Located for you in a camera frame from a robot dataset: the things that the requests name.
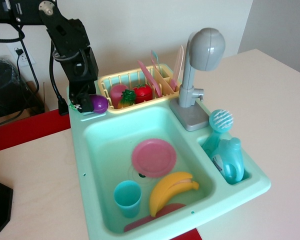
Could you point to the yellow dish rack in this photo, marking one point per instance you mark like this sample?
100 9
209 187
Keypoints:
131 78

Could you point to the teal toy cup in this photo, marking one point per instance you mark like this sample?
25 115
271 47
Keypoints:
127 196

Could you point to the black bag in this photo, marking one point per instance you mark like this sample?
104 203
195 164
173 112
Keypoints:
15 94

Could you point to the teal detergent bottle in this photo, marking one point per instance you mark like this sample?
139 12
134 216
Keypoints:
228 160

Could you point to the purple toy eggplant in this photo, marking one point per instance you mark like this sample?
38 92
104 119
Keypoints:
99 102

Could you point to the grey toy faucet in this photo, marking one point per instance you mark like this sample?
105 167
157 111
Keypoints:
204 52

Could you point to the pink toy knife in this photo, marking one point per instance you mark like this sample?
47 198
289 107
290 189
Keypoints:
178 63

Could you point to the toy pineapple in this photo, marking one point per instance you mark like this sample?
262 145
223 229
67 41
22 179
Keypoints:
128 98

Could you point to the pink toy plate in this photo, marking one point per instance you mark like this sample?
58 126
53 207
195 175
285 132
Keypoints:
154 158

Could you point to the teal and pink utensil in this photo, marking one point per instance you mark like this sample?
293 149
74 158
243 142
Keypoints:
155 61

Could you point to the teal dish brush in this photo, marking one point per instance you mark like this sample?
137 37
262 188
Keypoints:
221 121

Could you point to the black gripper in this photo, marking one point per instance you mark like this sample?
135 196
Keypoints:
82 71

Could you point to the yellow toy banana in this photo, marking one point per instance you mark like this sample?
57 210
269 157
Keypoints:
168 187

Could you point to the red toy tomato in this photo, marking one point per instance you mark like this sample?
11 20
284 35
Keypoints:
143 93

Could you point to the pink toy cup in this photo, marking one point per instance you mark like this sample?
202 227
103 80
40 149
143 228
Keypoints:
116 94

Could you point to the white wall outlet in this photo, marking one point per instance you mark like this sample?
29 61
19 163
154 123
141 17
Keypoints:
17 51

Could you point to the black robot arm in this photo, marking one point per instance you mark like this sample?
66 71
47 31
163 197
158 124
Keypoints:
70 46

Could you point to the pink plate in rack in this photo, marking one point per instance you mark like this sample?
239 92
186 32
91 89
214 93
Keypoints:
150 78

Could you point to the mint green toy sink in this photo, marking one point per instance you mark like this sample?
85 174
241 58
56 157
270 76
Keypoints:
103 145

